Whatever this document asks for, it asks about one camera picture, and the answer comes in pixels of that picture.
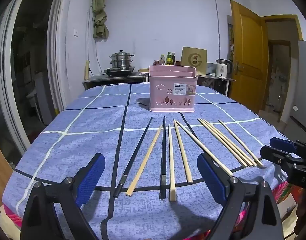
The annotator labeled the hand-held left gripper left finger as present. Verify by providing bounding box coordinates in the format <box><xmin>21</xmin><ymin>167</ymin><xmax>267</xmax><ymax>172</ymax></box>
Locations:
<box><xmin>20</xmin><ymin>153</ymin><xmax>106</xmax><ymax>240</ymax></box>

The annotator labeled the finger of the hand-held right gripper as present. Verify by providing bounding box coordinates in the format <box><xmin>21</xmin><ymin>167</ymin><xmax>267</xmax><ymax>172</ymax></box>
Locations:
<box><xmin>270</xmin><ymin>137</ymin><xmax>306</xmax><ymax>157</ymax></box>
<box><xmin>260</xmin><ymin>145</ymin><xmax>301</xmax><ymax>174</ymax></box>

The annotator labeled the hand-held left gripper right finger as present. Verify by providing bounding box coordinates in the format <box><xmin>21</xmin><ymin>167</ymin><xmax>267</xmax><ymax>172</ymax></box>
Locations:
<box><xmin>197</xmin><ymin>152</ymin><xmax>285</xmax><ymax>240</ymax></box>

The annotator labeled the pink plastic basket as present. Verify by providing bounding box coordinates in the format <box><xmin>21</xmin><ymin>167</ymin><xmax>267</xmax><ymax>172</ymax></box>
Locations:
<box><xmin>148</xmin><ymin>65</ymin><xmax>198</xmax><ymax>112</ymax></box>

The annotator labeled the pink patterned cloth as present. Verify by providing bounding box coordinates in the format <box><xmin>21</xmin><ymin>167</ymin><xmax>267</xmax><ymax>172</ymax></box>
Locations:
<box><xmin>0</xmin><ymin>180</ymin><xmax>297</xmax><ymax>240</ymax></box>

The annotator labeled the blue checked tablecloth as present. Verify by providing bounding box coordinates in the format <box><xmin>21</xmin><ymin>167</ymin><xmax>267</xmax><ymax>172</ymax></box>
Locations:
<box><xmin>8</xmin><ymin>82</ymin><xmax>301</xmax><ymax>240</ymax></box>

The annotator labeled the grey refrigerator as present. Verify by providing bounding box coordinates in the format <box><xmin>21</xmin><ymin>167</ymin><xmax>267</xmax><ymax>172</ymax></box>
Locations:
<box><xmin>279</xmin><ymin>40</ymin><xmax>306</xmax><ymax>140</ymax></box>

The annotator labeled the steel shelf counter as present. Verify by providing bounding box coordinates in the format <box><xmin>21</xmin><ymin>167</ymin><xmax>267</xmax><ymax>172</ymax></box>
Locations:
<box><xmin>196</xmin><ymin>74</ymin><xmax>236</xmax><ymax>97</ymax></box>

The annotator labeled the yellow wooden door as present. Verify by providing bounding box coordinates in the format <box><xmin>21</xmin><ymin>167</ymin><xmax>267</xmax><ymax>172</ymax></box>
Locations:
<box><xmin>230</xmin><ymin>0</ymin><xmax>269</xmax><ymax>115</ymax></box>

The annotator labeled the white electric kettle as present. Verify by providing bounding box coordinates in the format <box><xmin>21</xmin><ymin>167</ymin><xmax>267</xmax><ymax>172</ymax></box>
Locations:
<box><xmin>215</xmin><ymin>58</ymin><xmax>234</xmax><ymax>78</ymax></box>

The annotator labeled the steel stove table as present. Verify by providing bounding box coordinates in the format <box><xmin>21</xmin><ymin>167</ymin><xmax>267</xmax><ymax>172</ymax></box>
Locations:
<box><xmin>82</xmin><ymin>71</ymin><xmax>148</xmax><ymax>90</ymax></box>

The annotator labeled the black induction cooker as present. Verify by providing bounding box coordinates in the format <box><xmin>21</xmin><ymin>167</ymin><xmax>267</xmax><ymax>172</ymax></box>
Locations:
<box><xmin>104</xmin><ymin>66</ymin><xmax>136</xmax><ymax>77</ymax></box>

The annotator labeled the tan square box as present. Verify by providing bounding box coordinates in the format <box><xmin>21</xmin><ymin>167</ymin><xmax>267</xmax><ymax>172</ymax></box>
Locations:
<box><xmin>180</xmin><ymin>46</ymin><xmax>208</xmax><ymax>75</ymax></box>

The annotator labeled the stainless steel steamer pot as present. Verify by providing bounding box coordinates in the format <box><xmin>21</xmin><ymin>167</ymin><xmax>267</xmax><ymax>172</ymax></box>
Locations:
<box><xmin>108</xmin><ymin>50</ymin><xmax>135</xmax><ymax>69</ymax></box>

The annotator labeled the knotted green curtain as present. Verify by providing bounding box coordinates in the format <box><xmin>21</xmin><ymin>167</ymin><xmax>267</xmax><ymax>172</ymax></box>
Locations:
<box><xmin>92</xmin><ymin>0</ymin><xmax>110</xmax><ymax>39</ymax></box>

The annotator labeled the wall calendar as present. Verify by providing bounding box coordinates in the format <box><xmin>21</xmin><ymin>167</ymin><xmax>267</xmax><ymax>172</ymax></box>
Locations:
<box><xmin>227</xmin><ymin>15</ymin><xmax>235</xmax><ymax>60</ymax></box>

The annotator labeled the yellow door frame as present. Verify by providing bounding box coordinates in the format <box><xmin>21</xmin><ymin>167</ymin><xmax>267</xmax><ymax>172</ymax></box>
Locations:
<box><xmin>259</xmin><ymin>14</ymin><xmax>304</xmax><ymax>128</ymax></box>

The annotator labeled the white sliding door frame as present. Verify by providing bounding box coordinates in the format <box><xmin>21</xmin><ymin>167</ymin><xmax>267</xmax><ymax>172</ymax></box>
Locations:
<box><xmin>0</xmin><ymin>0</ymin><xmax>77</xmax><ymax>155</ymax></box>

